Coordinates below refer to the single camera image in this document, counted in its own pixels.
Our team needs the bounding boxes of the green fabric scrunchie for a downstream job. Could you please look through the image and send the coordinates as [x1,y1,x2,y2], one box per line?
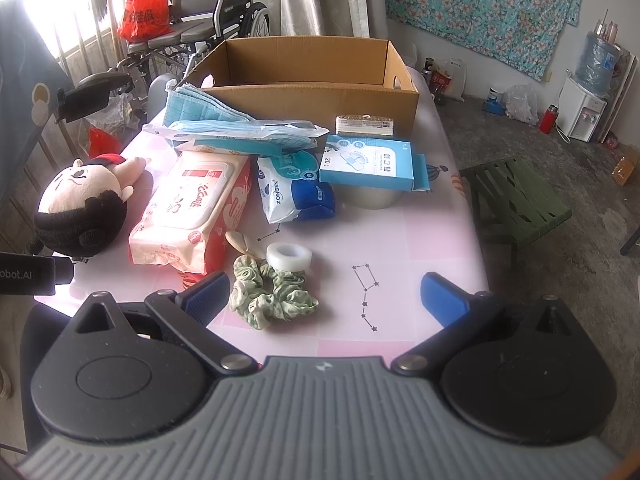
[227,256,319,330]

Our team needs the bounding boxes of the plush doll black hair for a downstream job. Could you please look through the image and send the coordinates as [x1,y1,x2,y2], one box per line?
[27,153,146,260]

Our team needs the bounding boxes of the beige round powder puff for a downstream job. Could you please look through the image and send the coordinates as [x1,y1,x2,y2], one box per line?
[226,231,266,261]

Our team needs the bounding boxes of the white tape roll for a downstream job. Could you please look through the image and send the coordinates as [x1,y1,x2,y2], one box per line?
[266,242,312,273]

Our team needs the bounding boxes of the red wet wipes pack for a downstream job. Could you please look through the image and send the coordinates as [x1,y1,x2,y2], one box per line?
[129,152,252,275]

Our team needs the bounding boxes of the blue teal wet wipes pack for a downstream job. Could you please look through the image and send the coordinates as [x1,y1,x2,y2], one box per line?
[257,151,335,224]

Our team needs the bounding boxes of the blue bandage box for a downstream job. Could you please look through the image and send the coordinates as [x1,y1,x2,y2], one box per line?
[319,134,431,192]

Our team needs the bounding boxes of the surgical mask plastic bag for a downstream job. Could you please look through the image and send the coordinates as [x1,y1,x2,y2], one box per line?
[143,120,329,156]

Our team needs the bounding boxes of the gold tissue pack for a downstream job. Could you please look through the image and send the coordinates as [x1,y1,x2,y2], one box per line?
[335,115,394,138]

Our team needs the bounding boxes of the teal checked cloth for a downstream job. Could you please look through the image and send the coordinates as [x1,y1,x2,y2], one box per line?
[163,84,254,126]

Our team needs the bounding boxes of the green folding stool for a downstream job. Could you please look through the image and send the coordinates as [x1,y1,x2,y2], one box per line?
[460,156,572,268]

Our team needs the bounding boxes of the grey patterned blanket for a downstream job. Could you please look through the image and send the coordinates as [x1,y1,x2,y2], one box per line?
[1,0,73,200]

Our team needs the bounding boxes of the red thermos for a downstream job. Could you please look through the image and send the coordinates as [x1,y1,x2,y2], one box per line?
[538,104,559,134]

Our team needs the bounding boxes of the small cardboard box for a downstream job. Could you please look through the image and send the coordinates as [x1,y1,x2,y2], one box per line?
[612,146,640,186]

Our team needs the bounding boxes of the white water dispenser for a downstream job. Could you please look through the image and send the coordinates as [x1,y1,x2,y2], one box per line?
[555,77,605,143]

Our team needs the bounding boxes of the blue water bottle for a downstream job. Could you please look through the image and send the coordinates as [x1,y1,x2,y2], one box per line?
[574,32,620,98]

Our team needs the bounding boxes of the red plastic bag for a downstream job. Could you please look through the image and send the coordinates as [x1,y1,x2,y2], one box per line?
[118,0,170,44]

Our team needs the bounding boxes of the wheelchair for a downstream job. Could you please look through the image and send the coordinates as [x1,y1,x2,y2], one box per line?
[115,0,271,86]

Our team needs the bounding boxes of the teal floral wall cloth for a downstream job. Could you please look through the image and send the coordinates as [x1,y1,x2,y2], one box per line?
[385,0,582,81]

